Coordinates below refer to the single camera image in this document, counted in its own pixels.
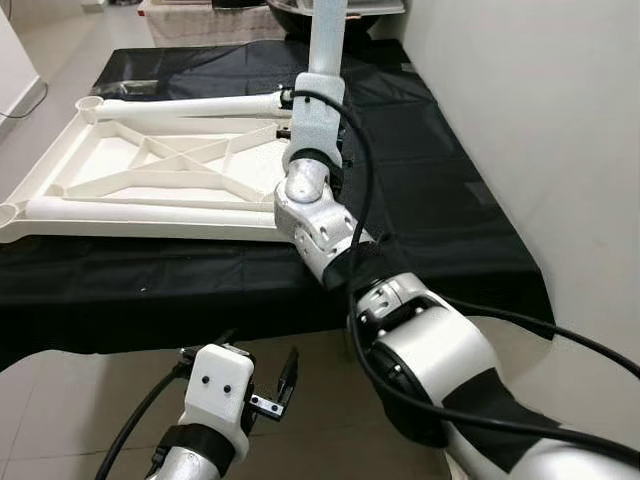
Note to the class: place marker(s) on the long clear tape strip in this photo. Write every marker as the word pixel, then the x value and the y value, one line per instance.
pixel 140 87

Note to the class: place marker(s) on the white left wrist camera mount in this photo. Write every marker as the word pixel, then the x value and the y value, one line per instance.
pixel 220 385

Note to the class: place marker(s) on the speckled grey right wrist camera mount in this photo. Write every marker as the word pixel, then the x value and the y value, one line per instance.
pixel 315 120

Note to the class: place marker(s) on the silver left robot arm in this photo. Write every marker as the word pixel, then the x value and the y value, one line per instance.
pixel 195 460

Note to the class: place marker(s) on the black wok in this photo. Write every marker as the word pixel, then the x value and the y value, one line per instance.
pixel 288 18

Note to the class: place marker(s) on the beige cloth covered bench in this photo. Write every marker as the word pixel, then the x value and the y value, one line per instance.
pixel 200 20

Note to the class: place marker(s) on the black tablecloth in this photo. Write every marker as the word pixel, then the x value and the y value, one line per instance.
pixel 450 200

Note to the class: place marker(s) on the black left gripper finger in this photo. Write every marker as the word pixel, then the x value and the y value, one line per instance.
pixel 288 380
pixel 227 338

